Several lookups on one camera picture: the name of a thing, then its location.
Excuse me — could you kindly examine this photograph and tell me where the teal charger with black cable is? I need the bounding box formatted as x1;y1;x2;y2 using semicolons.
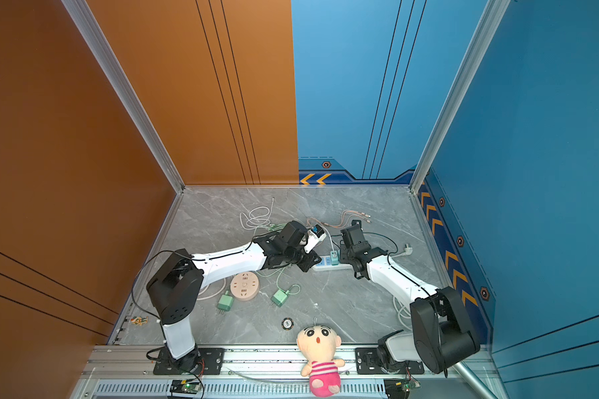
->
330;251;339;265

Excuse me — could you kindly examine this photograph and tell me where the small toy figure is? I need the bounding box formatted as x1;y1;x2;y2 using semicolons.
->
130;316;149;326

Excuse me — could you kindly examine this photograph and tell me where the round pink power socket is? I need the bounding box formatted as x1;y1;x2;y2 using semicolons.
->
231;272;260;302

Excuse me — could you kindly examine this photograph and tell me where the white blue power strip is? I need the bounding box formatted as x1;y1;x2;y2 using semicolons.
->
312;257;353;272

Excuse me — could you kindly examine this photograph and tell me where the light green charger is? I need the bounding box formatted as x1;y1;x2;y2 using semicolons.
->
271;289;289;307
217;291;235;314

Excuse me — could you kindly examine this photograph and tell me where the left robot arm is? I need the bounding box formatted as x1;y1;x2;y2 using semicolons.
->
146;221;326;373

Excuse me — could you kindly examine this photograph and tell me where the green multi-head cable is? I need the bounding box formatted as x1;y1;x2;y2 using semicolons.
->
251;223;303;298

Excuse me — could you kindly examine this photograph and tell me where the light green charger middle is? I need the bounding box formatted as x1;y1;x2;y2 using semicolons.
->
271;289;289;307

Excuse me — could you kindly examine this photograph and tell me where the green circuit board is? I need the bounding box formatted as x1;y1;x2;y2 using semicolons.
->
384;379;421;399
169;379;205;398

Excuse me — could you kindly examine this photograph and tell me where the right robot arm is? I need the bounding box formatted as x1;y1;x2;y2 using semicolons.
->
339;220;481;374

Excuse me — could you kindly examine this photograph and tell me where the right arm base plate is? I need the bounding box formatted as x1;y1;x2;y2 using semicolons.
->
355;347;424;375

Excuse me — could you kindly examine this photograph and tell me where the black usb cable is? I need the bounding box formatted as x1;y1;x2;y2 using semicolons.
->
361;231;400;255

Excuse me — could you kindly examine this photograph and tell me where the white usb cable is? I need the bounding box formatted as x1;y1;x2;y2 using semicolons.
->
238;196;276;231

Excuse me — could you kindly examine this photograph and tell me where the left green circuit board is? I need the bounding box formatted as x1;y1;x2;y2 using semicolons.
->
169;379;205;398

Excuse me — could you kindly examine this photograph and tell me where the black poker chip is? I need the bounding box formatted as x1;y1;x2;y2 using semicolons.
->
281;318;294;331

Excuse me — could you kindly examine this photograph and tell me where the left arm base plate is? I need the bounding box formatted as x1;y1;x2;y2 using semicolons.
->
146;347;225;377

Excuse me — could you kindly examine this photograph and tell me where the light green charger left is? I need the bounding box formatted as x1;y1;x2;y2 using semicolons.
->
217;291;235;314

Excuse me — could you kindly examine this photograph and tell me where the plush doll pink dress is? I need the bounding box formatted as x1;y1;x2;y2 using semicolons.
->
296;325;345;398

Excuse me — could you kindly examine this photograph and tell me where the white power strip cord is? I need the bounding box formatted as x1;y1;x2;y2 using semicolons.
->
386;251;415;333

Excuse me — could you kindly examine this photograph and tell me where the right green circuit board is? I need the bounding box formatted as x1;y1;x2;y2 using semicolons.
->
384;379;421;399

